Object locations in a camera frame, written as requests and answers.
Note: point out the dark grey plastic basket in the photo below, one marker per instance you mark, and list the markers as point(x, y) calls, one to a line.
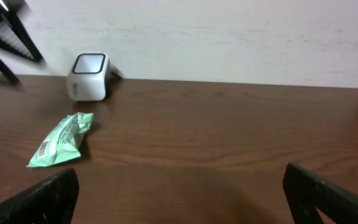
point(14, 38)

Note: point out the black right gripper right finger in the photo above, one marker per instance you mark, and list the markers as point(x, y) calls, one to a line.
point(308, 194)

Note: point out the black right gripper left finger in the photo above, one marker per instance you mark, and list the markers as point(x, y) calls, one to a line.
point(52, 200)

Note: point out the mint green snack packet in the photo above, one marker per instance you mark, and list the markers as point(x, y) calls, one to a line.
point(63, 142)

